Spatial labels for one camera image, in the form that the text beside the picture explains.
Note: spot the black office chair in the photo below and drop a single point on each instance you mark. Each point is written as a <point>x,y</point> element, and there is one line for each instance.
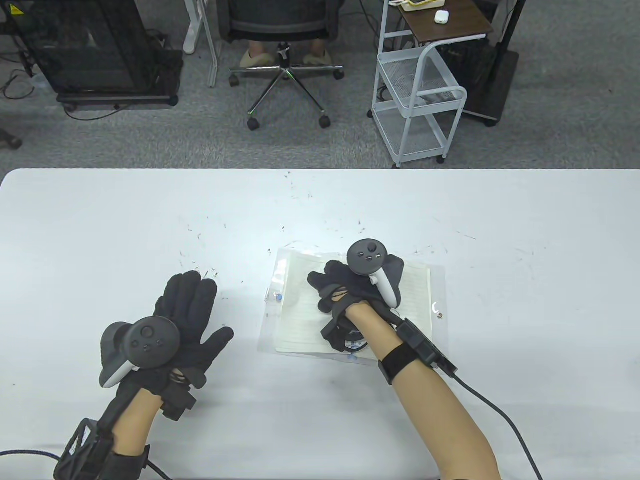
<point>280,22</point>

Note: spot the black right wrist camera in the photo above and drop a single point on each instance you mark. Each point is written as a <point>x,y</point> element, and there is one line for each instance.
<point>425,347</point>

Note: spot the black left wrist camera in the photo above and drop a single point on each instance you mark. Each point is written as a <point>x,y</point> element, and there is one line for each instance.
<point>80,450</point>

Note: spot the black right glove sensor box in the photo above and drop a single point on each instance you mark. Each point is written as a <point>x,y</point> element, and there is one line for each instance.
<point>335,335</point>

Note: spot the person's right forearm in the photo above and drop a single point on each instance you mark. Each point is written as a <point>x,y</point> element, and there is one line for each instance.
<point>425,400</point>

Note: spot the white cart with wooden top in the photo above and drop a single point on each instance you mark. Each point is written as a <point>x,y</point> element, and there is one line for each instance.
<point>460,25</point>

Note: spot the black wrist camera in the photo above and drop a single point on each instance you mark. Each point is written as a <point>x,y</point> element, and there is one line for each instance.
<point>80,450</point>
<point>425,347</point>

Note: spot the cream plastic box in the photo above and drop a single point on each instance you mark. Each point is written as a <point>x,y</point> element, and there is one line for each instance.
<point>420,5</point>

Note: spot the black white controller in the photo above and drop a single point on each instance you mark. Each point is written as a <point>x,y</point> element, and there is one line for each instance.
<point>150,345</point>
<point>367,256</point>

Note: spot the person's left hand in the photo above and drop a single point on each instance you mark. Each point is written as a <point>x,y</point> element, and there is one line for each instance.
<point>192,300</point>

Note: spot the white desk leg frame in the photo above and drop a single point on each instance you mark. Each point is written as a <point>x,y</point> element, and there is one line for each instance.
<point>191,30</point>

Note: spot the black glove sensor box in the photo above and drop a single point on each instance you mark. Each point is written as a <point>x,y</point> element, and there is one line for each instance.
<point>179,402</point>
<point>335,335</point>

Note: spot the black chair caster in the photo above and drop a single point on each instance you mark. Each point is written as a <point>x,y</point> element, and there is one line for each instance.
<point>12,141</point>

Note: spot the person's right hand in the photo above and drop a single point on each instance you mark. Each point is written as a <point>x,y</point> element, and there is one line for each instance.
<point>335,280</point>

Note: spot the person's left forearm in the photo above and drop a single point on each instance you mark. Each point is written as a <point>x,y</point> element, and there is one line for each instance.
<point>137,425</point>

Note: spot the black left glove sensor box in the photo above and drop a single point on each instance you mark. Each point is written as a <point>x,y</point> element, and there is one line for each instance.
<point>179,402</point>

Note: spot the black cabinet on wheels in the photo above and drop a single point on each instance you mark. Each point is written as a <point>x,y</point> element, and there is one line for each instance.
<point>85,50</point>

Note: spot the black white right controller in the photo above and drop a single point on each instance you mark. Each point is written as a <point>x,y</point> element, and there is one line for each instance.
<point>367,256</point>

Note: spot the black white left controller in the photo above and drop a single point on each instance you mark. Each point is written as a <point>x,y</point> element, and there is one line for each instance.
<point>150,345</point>

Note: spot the black monitor stand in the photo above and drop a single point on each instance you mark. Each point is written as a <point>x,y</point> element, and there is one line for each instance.
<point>502,80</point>

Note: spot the spiral notebook with clear cover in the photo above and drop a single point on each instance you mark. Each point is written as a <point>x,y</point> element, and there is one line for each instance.
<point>300,320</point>

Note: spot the white earbuds case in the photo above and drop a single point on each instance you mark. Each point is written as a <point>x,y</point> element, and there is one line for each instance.
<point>441,16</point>

